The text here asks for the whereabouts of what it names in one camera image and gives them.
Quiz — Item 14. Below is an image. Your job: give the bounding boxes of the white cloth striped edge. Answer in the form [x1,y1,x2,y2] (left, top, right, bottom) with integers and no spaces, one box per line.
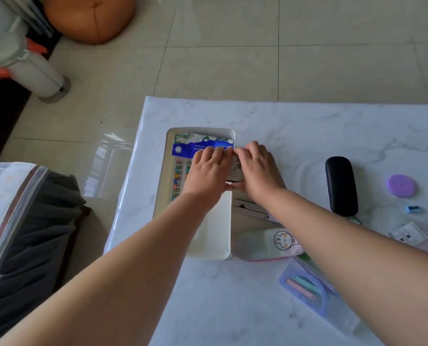
[0,161,49,271]

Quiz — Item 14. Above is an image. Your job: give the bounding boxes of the person's left forearm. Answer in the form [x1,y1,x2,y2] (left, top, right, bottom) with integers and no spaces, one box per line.
[0,192,224,346]

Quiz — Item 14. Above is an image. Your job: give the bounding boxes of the white cylinder grey base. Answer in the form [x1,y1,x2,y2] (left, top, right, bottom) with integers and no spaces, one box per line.
[0,32,72,104]

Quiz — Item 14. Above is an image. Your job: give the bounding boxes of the clear purple pencil case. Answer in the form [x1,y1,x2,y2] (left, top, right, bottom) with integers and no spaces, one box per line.
[278,257,363,335]

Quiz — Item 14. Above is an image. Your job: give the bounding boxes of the white marble table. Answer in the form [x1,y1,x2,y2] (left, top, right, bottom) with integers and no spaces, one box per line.
[104,96,428,346]

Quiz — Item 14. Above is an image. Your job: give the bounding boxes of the pink bunny pouch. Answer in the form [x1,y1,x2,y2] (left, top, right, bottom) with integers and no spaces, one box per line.
[232,226,307,263]

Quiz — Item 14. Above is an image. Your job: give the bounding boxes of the person's right forearm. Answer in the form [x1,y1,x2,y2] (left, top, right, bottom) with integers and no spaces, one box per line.
[255,187,428,346]

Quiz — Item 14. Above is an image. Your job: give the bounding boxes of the cream plastic tray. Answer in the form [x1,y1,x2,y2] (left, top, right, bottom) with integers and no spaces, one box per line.
[151,127,237,261]

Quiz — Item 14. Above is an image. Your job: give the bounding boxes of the black glasses case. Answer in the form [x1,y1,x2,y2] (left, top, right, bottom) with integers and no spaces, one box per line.
[325,156,359,217]

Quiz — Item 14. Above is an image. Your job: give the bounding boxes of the person's left hand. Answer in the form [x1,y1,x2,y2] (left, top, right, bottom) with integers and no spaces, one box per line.
[181,146,236,212]

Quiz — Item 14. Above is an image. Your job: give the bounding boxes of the white printed glasses case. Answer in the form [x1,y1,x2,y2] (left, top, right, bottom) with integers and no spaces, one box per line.
[227,154,243,184]

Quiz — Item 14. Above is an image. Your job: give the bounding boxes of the white card black squares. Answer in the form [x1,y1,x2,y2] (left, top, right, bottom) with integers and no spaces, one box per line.
[388,222,428,247]

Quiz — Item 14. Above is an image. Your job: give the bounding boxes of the white folding phone stand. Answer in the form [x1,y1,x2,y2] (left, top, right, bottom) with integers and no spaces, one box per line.
[232,196,283,226]

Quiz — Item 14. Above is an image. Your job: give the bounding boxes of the white abacus colourful beads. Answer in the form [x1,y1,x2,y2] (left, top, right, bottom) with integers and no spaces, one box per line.
[169,158,193,204]

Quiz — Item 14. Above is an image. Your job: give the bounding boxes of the dark grey pleated fabric seat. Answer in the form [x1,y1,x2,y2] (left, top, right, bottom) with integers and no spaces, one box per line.
[0,169,92,346]

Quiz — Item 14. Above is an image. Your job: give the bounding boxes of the purple round disc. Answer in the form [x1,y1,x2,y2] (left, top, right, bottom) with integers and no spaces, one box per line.
[386,173,418,198]

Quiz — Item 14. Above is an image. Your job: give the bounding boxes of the blue tissue pack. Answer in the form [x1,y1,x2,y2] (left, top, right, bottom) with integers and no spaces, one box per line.
[171,132,235,160]

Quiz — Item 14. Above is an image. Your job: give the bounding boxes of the person's right hand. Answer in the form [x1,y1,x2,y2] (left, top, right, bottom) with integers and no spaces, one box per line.
[229,141,287,203]

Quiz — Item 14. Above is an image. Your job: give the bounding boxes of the orange leather pouf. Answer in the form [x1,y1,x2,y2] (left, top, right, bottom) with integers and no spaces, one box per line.
[42,0,137,46]

